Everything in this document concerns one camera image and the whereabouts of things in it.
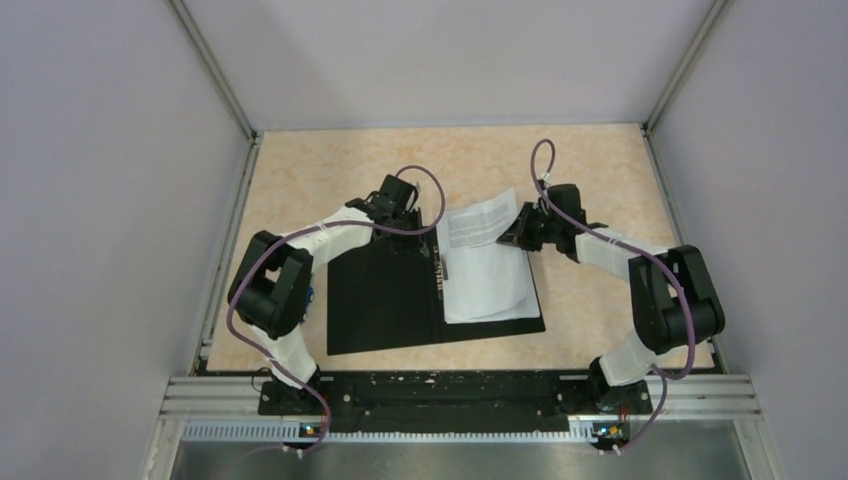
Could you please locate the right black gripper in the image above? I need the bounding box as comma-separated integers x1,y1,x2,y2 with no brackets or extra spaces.
497,202,561,252

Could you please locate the printed paper stack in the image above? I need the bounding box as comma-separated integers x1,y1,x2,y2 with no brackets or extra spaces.
435,211,543,326

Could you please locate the single printed paper sheet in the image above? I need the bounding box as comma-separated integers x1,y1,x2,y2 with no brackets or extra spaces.
441,188,534,322

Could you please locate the teal folder black inside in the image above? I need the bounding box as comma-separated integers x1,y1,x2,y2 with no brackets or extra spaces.
326,231,546,356

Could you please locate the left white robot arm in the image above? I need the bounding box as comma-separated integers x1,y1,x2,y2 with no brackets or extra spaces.
226,175,427,414

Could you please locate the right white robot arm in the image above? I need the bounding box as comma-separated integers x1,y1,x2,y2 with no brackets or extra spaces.
497,184,725,412

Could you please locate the blue orange toy car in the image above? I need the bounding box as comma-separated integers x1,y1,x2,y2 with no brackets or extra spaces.
301,285,315,323

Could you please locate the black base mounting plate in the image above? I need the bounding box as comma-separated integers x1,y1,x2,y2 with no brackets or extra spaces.
258,370,653,434

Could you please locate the aluminium frame rail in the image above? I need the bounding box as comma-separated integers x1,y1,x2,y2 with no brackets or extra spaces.
160,370,761,446

